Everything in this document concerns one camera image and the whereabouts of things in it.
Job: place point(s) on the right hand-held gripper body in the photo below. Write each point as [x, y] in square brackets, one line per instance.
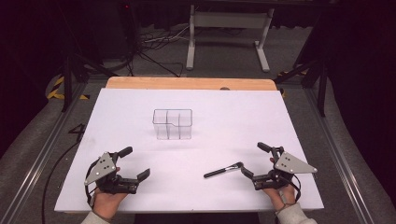
[291, 165]

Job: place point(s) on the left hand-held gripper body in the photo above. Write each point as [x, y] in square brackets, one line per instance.
[104, 166]

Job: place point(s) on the clear plastic organizer box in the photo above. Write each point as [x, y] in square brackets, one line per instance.
[172, 123]

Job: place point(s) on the person's right hand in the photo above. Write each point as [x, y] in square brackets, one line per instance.
[281, 199]

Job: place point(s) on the person's left hand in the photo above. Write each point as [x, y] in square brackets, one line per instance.
[107, 203]

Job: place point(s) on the white table cover board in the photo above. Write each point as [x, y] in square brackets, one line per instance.
[193, 102]

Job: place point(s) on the black metal stand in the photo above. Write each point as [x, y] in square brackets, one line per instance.
[322, 84]
[67, 81]

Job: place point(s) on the yellow black hazard tape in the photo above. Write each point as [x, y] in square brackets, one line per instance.
[57, 82]

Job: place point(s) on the dark equipment with red light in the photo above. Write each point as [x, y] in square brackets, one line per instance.
[127, 28]

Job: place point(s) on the aluminium floor rail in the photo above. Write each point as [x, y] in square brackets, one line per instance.
[339, 155]
[34, 168]

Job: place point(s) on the white metal desk frame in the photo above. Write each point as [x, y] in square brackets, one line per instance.
[230, 20]

